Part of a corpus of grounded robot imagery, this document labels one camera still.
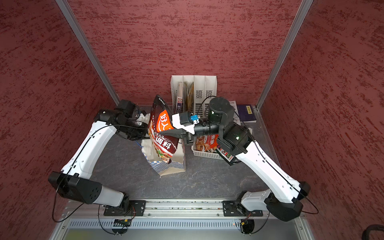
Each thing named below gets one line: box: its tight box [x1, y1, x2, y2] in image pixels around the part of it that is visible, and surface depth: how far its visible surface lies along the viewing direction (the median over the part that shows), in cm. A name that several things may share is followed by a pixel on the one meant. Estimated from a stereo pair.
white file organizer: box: [170, 75, 218, 118], surface depth 108 cm
